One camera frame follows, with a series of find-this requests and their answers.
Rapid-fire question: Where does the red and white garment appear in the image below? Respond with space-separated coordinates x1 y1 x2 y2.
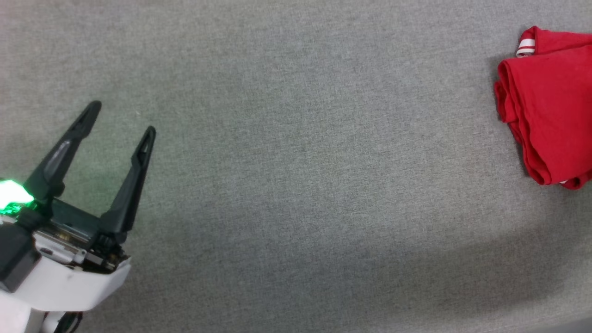
493 25 592 190

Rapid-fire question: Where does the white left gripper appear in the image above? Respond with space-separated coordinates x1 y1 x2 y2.
0 101 156 311

